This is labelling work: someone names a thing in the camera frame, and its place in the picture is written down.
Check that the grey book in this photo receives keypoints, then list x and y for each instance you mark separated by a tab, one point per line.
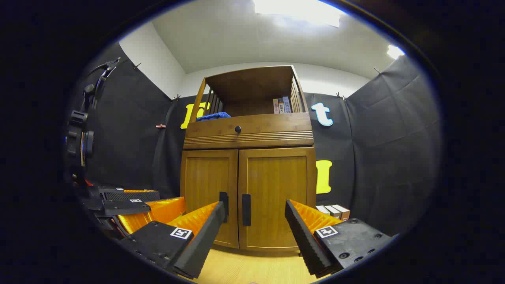
281	106

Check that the lilac book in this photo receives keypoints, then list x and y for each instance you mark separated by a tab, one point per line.
287	105

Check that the wooden cabinet drawer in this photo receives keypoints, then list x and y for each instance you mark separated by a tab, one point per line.
268	128

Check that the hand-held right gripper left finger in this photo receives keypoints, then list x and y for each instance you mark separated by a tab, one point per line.
205	240

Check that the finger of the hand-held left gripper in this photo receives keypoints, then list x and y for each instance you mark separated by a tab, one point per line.
130	195
126	207

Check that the small ceiling light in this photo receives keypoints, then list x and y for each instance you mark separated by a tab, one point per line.
395	51

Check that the blue cloth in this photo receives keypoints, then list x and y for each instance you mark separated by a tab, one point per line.
213	116

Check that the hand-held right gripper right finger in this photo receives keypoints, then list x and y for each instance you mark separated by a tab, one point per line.
303	244

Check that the small white brown box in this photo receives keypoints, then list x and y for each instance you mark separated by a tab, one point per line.
322	209
333	212
342	211

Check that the wooden cabinet door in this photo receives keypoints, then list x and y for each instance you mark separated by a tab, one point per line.
207	181
276	189

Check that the beige book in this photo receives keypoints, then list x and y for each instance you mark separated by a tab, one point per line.
275	106

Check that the wooden double-door shoe cabinet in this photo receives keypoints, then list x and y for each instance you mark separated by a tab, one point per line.
252	83

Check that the black backdrop cloth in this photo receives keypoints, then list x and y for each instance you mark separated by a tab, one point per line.
386	138

